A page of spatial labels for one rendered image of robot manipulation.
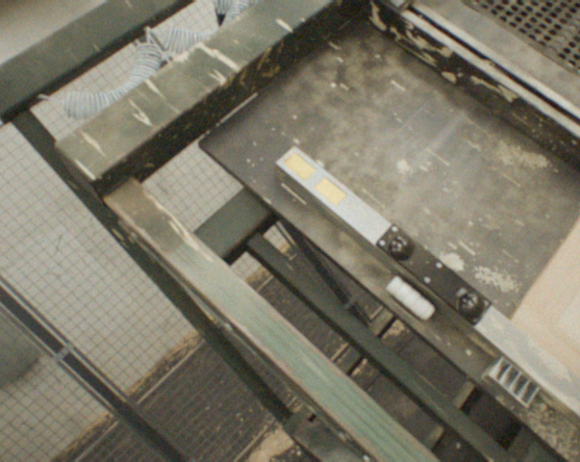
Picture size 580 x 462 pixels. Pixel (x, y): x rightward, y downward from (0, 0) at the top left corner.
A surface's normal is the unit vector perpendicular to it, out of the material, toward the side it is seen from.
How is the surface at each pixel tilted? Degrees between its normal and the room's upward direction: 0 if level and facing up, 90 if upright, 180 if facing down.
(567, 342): 57
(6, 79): 90
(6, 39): 90
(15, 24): 90
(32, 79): 90
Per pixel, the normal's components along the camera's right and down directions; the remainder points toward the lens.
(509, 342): 0.07, -0.40
